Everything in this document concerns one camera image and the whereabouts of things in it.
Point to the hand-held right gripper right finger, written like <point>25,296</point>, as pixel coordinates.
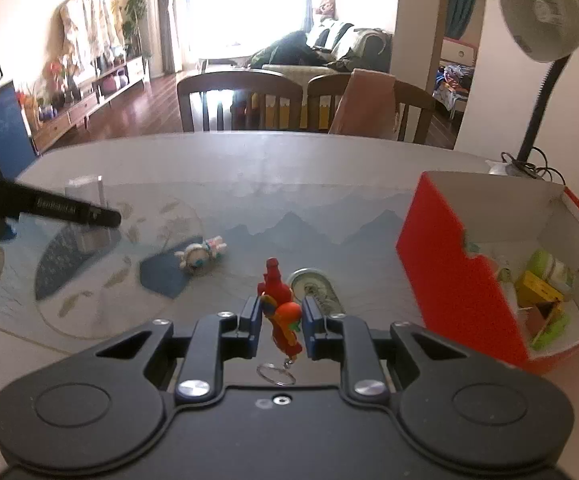
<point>312,330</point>

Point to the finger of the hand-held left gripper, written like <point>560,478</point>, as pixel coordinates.
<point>64,206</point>

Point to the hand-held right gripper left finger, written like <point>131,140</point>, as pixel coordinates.
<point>253,329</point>

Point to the grey cup with clear lid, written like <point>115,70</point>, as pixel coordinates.
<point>85,190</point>

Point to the red cardboard box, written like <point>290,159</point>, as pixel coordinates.
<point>449,280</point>

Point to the white tube with green label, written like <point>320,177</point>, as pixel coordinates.
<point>507,285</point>

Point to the small yellow box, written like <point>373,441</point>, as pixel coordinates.
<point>537,287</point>

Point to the small green block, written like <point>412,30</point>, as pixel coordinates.
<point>552,331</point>

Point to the bottle with green cap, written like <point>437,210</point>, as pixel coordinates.
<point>552,267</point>

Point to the round metal tin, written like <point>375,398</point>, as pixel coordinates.
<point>314,287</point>

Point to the blue board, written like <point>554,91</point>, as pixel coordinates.
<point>6,125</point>

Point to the wooden tv cabinet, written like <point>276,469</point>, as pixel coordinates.
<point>84,105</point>

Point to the printed table mat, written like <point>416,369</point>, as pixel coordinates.
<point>249,220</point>

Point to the red flower arrangement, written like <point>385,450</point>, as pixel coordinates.
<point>61,72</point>

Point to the floral hanging cloth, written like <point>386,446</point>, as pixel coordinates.
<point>89,25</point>

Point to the tall green houseplant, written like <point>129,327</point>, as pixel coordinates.
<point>136,17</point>

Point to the white floor air conditioner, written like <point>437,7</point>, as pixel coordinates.
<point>148,20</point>

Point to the dark wooden dining chair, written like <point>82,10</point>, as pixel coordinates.
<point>239,82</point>
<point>417,97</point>

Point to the pink cloth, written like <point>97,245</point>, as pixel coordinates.
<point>364,102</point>

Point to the sofa with dark clothes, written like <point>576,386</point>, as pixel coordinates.
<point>319,47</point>

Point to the pink white cabinet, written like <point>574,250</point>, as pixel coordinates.
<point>460,52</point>

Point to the grey desk lamp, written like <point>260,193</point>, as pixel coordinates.
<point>544,15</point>

